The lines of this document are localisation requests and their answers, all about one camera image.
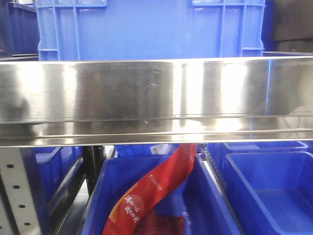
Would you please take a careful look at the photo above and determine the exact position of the stainless steel shelf rail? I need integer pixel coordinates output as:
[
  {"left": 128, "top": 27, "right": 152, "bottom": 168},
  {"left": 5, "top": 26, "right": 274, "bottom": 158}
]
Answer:
[{"left": 0, "top": 56, "right": 313, "bottom": 147}]

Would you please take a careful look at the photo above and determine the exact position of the empty blue bin at right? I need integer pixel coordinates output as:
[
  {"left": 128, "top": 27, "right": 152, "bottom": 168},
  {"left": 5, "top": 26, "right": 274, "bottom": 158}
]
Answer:
[{"left": 226, "top": 152, "right": 313, "bottom": 235}]

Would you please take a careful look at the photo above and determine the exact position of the blue bin behind right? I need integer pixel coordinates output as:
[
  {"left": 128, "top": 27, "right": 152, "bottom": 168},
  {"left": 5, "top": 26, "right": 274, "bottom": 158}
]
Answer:
[{"left": 207, "top": 141, "right": 309, "bottom": 174}]

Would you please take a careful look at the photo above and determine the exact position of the dark red mesh pad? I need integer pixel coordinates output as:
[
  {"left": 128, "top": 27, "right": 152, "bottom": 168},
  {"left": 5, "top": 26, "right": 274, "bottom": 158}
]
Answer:
[{"left": 133, "top": 209, "right": 185, "bottom": 235}]

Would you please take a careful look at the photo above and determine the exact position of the red printed snack packet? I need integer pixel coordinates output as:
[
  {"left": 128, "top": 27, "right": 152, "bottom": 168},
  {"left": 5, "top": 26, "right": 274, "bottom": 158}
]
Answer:
[{"left": 102, "top": 143, "right": 197, "bottom": 235}]

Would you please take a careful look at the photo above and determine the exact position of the blue bin with red packet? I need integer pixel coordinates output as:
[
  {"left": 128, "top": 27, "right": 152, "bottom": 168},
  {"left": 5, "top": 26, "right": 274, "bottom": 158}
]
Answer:
[{"left": 81, "top": 155, "right": 240, "bottom": 235}]

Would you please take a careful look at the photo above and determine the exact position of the large blue plastic crate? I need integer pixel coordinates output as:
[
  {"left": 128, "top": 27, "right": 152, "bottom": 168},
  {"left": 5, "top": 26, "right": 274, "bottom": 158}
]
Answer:
[{"left": 35, "top": 0, "right": 266, "bottom": 61}]

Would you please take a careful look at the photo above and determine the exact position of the blue bin at lower left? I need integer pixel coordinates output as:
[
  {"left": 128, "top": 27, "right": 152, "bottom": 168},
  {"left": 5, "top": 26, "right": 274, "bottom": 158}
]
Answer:
[{"left": 34, "top": 146, "right": 82, "bottom": 200}]

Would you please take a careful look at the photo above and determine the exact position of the dark blue crate upper left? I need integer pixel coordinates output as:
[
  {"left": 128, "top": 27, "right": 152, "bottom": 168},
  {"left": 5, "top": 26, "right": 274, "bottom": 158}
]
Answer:
[{"left": 0, "top": 0, "right": 40, "bottom": 58}]

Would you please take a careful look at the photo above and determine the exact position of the perforated grey rack upright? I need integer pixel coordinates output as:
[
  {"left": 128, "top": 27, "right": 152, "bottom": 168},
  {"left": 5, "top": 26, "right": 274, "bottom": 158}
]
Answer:
[{"left": 0, "top": 148, "right": 42, "bottom": 235}]

